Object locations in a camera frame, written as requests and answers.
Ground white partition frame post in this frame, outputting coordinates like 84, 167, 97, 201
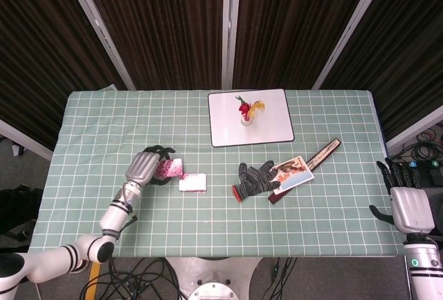
60, 0, 136, 91
311, 0, 406, 90
221, 0, 242, 90

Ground black coiled cable bundle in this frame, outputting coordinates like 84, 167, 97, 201
413, 125, 443, 161

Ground grey black knitted glove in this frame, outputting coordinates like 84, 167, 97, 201
231, 160, 281, 204

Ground green white checked tablecloth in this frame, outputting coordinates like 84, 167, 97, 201
27, 89, 399, 258

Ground dark brown partition panel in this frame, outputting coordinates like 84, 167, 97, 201
321, 0, 443, 141
78, 0, 226, 90
232, 0, 378, 90
0, 0, 127, 152

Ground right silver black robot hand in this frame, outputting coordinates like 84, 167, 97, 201
368, 159, 436, 235

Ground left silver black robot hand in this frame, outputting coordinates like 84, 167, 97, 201
124, 145, 176, 187

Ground small flower figurine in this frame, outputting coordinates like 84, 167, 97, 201
235, 94, 266, 127

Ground white board black rim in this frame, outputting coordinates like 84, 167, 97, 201
207, 88, 295, 148

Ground illustrated postcard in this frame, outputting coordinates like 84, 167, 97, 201
269, 156, 315, 190

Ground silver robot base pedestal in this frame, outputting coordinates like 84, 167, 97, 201
165, 257, 267, 300

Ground dark red folding fan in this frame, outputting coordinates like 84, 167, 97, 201
268, 137, 343, 206

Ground black power strip green lights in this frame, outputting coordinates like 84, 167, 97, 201
390, 159, 443, 187

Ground black floor cable bundle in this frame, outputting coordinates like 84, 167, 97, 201
79, 257, 181, 300

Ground black cable green light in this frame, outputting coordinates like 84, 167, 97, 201
268, 257, 298, 300

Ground black bag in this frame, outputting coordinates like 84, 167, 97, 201
0, 184, 46, 245

